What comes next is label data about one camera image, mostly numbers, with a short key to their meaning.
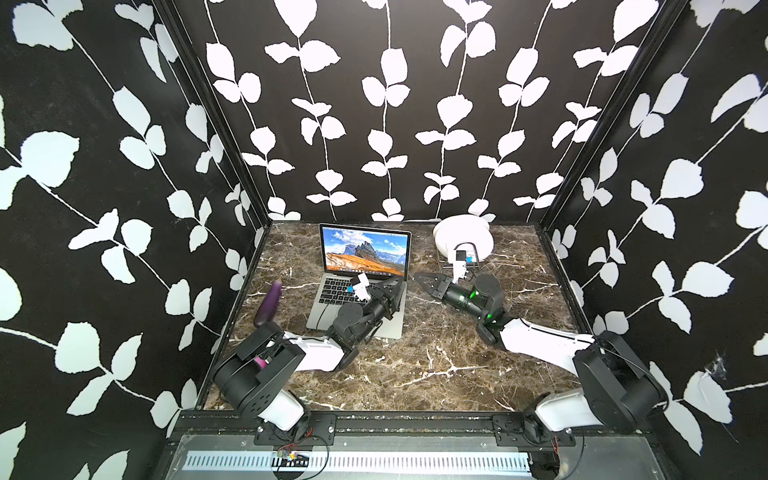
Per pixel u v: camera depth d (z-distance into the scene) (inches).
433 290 28.3
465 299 27.6
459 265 29.4
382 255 38.5
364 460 27.6
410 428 29.4
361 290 30.4
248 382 17.2
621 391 17.0
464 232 37.8
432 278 29.3
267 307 36.5
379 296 28.1
